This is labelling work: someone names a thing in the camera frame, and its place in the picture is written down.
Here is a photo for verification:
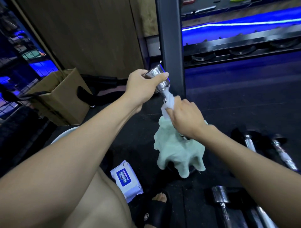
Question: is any person's right hand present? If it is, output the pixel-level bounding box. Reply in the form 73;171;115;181
166;96;209;140

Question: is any person's left hand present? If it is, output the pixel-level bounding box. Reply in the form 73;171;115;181
124;69;169;114

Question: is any white wet wipe sheet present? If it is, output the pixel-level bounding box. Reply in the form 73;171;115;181
161;88;176;120

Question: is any small chrome dumbbell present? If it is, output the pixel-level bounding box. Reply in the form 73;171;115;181
143;65;191;141

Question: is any black headed chrome handle dumbbell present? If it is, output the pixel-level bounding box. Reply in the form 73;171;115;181
240;195;278;228
231;128;259;153
263;134;299;172

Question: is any large chrome dumbbell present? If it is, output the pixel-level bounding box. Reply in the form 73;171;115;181
211;185;232;228

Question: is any white blue wet wipes pack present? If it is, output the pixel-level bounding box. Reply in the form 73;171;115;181
110;160;144;204

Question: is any person's left forearm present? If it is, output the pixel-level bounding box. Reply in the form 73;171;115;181
0;94;141;228

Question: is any person's right forearm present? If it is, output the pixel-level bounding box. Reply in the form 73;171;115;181
193;124;301;228

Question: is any person's left leg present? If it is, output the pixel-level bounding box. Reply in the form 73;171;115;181
63;168;137;228

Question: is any light green cloth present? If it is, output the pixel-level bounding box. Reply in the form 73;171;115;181
153;115;209;179

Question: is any black padded bench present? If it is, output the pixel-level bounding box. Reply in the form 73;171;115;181
77;74;129;108

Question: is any brown cardboard box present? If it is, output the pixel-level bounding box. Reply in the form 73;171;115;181
26;68;92;126

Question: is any white rimmed basin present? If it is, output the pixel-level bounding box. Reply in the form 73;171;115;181
50;126;79;144

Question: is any dark metal rack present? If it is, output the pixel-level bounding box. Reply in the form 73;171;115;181
183;24;301;69

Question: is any black left sandal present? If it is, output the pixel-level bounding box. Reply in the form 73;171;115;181
139;191;172;228

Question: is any steel barbell bar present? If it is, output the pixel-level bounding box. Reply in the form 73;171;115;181
182;5;216;15

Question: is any thin wooden stick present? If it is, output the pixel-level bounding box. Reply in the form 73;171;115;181
12;0;67;78

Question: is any glowing white light strip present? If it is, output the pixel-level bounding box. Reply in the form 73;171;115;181
182;18;301;31

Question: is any black strap handle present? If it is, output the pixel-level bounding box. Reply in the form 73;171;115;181
0;84;51;101

